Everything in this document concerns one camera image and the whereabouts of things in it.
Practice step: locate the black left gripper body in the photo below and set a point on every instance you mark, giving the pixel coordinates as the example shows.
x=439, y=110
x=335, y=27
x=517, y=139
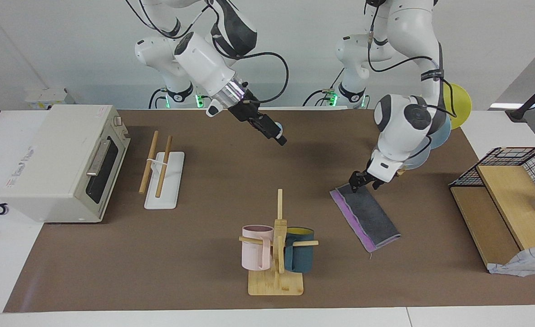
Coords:
x=369, y=173

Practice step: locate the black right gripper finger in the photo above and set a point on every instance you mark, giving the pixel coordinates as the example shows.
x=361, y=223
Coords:
x=271, y=126
x=281, y=137

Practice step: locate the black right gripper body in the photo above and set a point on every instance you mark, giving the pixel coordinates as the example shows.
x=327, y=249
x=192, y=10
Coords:
x=249, y=111

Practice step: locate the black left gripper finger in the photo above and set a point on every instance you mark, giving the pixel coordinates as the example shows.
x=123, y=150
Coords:
x=377, y=185
x=356, y=181

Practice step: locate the purple grey towel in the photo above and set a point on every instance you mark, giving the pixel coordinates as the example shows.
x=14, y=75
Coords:
x=371, y=218

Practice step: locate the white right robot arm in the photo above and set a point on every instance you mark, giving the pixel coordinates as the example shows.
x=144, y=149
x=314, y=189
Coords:
x=203, y=63

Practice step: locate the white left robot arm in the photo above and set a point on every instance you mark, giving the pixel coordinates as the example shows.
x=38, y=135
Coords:
x=403, y=131

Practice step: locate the wooden plate rack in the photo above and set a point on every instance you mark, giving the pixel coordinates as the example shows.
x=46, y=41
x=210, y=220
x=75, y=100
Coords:
x=401, y=171

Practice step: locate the wooden towel rack white base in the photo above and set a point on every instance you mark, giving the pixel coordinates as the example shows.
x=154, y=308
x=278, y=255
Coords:
x=167, y=190

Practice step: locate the grey plate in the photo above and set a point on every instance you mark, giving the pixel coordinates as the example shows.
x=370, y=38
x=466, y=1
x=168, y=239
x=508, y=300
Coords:
x=414, y=160

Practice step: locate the light blue plate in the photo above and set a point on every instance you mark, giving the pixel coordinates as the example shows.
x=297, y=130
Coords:
x=442, y=134

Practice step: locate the dark teal mug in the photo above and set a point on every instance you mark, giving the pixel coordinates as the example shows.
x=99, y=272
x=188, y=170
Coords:
x=300, y=256

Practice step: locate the brown table mat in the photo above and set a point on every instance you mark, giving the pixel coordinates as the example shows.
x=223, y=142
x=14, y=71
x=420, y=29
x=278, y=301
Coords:
x=203, y=204

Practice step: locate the yellow plate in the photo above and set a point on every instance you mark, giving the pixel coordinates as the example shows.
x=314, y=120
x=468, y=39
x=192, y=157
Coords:
x=460, y=102

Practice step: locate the pink mug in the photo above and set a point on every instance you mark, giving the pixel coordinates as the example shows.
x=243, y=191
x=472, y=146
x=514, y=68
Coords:
x=251, y=254

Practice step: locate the wooden mug tree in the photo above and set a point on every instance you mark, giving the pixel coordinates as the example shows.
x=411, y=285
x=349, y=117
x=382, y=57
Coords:
x=276, y=284

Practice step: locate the wooden shelf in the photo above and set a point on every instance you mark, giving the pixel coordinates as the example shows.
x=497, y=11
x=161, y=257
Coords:
x=508, y=200

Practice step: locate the beige toaster oven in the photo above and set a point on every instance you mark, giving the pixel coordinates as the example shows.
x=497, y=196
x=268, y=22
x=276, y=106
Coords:
x=54, y=159

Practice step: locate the white power strip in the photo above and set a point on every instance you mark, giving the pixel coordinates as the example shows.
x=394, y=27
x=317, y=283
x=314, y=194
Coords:
x=47, y=97

